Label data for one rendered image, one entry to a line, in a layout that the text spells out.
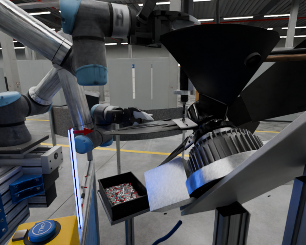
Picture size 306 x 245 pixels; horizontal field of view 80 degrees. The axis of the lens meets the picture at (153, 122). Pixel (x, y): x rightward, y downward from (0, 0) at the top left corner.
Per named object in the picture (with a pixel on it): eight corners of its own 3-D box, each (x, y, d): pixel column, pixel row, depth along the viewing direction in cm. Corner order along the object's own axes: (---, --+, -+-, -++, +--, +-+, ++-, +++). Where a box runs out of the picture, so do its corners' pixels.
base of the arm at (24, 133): (-17, 147, 81) (-22, 125, 79) (8, 136, 95) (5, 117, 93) (17, 147, 81) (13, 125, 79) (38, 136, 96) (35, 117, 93)
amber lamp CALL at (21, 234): (24, 239, 30) (23, 236, 30) (11, 242, 30) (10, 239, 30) (28, 231, 32) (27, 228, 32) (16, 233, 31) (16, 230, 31)
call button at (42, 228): (53, 242, 30) (51, 234, 30) (25, 248, 29) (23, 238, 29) (59, 224, 34) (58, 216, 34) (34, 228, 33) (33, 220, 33)
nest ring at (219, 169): (250, 193, 65) (245, 182, 67) (314, 158, 43) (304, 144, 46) (178, 205, 58) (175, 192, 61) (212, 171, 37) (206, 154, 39)
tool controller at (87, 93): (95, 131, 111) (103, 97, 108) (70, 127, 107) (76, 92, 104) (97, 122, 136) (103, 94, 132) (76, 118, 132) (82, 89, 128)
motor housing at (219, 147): (248, 192, 63) (231, 157, 70) (301, 163, 45) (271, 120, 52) (186, 202, 57) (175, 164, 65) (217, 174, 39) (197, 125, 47)
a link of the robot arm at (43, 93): (6, 103, 92) (70, 23, 72) (33, 100, 106) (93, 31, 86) (20, 122, 92) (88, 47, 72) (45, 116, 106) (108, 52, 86)
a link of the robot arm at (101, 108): (103, 119, 93) (102, 102, 91) (117, 122, 86) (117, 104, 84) (89, 122, 87) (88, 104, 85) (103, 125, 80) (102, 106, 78)
